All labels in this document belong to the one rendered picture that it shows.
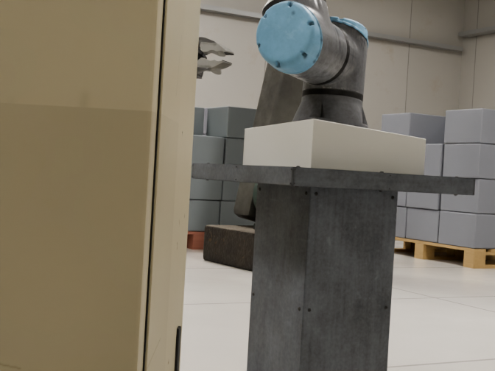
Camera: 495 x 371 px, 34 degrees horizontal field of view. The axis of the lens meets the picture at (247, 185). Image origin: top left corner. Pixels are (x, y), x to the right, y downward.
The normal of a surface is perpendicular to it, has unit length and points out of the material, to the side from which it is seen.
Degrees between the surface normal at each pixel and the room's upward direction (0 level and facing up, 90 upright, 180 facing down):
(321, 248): 90
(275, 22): 90
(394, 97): 90
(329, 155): 90
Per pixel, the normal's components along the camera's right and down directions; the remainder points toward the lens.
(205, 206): 0.50, 0.04
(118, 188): -0.04, 0.01
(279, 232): -0.88, -0.04
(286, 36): -0.51, -0.02
